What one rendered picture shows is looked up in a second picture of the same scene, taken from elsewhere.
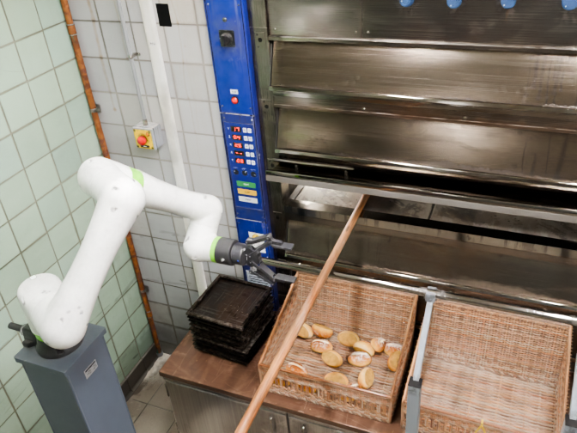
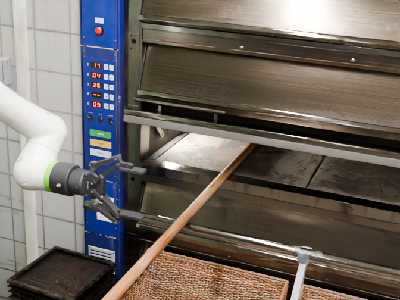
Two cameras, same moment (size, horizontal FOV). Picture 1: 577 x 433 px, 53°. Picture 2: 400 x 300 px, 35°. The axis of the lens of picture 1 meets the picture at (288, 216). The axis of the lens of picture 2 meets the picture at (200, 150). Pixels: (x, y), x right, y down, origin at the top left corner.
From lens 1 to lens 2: 46 cm
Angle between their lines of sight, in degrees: 13
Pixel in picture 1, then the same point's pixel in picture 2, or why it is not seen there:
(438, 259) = (314, 236)
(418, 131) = (300, 77)
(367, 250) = (233, 222)
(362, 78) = (243, 11)
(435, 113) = (320, 55)
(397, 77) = (281, 11)
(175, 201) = (11, 105)
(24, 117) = not seen: outside the picture
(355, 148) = (228, 93)
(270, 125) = (135, 63)
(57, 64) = not seen: outside the picture
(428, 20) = not seen: outside the picture
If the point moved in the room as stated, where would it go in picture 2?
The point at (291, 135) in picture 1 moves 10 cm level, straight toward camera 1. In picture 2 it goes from (158, 76) to (158, 83)
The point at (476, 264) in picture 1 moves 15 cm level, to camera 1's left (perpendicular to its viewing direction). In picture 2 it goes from (358, 243) to (314, 243)
